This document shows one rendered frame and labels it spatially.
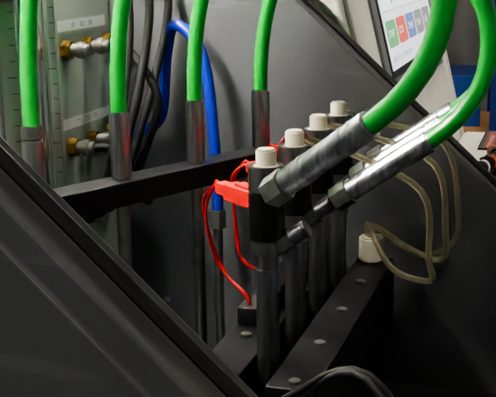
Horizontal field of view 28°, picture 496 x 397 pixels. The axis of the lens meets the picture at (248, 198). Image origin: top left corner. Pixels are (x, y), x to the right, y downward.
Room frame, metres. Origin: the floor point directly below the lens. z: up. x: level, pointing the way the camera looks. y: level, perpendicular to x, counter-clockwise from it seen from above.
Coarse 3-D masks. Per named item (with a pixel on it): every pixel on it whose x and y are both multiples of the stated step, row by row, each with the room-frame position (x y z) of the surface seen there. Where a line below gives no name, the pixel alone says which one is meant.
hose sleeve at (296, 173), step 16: (336, 128) 0.59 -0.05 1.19; (352, 128) 0.58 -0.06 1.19; (320, 144) 0.60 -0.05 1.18; (336, 144) 0.59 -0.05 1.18; (352, 144) 0.58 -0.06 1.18; (304, 160) 0.60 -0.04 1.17; (320, 160) 0.60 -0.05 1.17; (336, 160) 0.59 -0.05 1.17; (288, 176) 0.61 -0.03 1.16; (304, 176) 0.60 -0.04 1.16; (288, 192) 0.62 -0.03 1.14
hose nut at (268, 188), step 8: (272, 176) 0.62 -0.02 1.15; (264, 184) 0.62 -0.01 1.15; (272, 184) 0.62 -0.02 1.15; (264, 192) 0.62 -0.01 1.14; (272, 192) 0.62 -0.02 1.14; (280, 192) 0.62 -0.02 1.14; (264, 200) 0.62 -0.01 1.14; (272, 200) 0.62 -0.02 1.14; (280, 200) 0.62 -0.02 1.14; (288, 200) 0.62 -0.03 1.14
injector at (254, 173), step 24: (264, 168) 0.72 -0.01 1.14; (264, 216) 0.72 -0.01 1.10; (264, 240) 0.72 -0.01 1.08; (288, 240) 0.72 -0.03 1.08; (264, 264) 0.72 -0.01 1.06; (264, 288) 0.72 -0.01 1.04; (264, 312) 0.72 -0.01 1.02; (264, 336) 0.72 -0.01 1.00; (264, 360) 0.72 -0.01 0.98; (264, 384) 0.72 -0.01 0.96
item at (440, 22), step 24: (24, 0) 0.78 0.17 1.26; (432, 0) 0.55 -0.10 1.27; (456, 0) 0.55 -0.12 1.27; (24, 24) 0.78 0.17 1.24; (432, 24) 0.55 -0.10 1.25; (24, 48) 0.79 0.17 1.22; (432, 48) 0.55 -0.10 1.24; (24, 72) 0.79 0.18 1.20; (408, 72) 0.56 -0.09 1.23; (432, 72) 0.55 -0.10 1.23; (24, 96) 0.79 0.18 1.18; (408, 96) 0.56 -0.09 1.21; (24, 120) 0.79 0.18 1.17; (384, 120) 0.57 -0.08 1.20
